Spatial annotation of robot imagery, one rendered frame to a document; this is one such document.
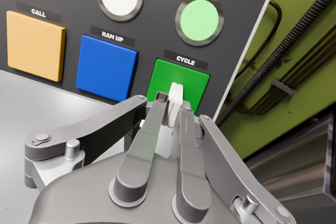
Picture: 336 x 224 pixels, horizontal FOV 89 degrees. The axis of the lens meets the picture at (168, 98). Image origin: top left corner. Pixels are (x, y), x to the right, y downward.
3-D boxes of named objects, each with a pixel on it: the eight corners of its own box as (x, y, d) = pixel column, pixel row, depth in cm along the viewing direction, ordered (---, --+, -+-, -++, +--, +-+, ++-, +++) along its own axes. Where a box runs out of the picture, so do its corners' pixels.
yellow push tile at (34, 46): (57, 82, 24) (61, 28, 22) (6, 66, 24) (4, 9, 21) (66, 79, 26) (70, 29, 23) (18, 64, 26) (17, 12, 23)
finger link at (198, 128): (179, 117, 15) (211, 127, 15) (180, 98, 20) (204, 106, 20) (174, 131, 16) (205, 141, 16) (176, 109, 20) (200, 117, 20)
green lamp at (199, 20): (202, 50, 21) (217, 15, 17) (172, 31, 22) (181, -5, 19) (213, 41, 22) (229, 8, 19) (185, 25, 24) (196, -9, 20)
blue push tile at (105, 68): (125, 104, 24) (136, 52, 22) (74, 88, 24) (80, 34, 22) (129, 100, 26) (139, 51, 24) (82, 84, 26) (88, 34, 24)
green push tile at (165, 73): (191, 124, 25) (210, 75, 22) (142, 108, 25) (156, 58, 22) (191, 119, 26) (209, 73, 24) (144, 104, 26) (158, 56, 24)
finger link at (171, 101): (166, 127, 17) (159, 124, 17) (171, 103, 24) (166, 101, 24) (175, 101, 16) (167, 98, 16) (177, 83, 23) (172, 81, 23)
